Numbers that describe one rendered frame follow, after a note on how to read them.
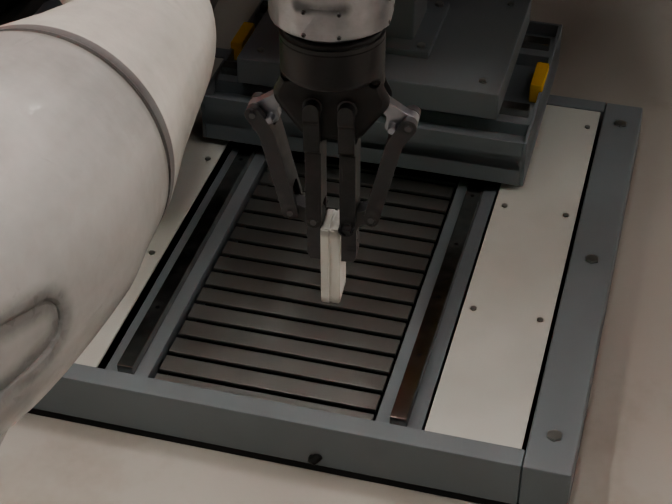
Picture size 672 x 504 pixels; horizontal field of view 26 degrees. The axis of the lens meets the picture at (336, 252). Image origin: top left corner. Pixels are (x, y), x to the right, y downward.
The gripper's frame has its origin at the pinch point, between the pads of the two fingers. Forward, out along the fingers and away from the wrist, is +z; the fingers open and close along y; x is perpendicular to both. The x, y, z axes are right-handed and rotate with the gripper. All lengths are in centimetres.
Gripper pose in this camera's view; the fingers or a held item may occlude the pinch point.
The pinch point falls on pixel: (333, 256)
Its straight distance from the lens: 113.4
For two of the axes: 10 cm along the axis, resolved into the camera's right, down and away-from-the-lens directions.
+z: 0.0, 8.1, 5.8
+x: 1.7, -5.7, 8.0
